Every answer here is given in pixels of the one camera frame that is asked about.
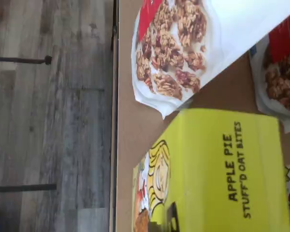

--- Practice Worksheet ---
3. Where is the red label granola bag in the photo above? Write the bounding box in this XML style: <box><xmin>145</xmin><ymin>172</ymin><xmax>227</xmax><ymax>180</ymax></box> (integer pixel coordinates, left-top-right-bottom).
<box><xmin>248</xmin><ymin>11</ymin><xmax>290</xmax><ymax>133</ymax></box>
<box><xmin>132</xmin><ymin>0</ymin><xmax>290</xmax><ymax>119</ymax></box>

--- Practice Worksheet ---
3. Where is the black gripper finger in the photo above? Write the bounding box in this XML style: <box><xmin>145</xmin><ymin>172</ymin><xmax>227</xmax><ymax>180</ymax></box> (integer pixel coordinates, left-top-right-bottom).
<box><xmin>159</xmin><ymin>202</ymin><xmax>177</xmax><ymax>232</ymax></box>

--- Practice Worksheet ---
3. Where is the black shelf beam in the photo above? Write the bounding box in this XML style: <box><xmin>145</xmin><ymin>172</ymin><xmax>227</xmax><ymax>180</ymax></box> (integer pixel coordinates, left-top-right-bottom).
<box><xmin>110</xmin><ymin>0</ymin><xmax>119</xmax><ymax>232</ymax></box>

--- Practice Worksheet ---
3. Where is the black metal rod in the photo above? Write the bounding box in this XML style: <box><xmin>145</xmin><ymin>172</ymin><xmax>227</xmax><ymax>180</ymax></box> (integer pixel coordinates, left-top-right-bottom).
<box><xmin>0</xmin><ymin>184</ymin><xmax>58</xmax><ymax>193</ymax></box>
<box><xmin>0</xmin><ymin>56</ymin><xmax>53</xmax><ymax>65</ymax></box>

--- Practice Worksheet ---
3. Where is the wooden shelf board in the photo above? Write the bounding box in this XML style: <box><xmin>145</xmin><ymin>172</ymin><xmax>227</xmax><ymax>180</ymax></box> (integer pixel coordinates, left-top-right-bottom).
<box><xmin>116</xmin><ymin>0</ymin><xmax>290</xmax><ymax>232</ymax></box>

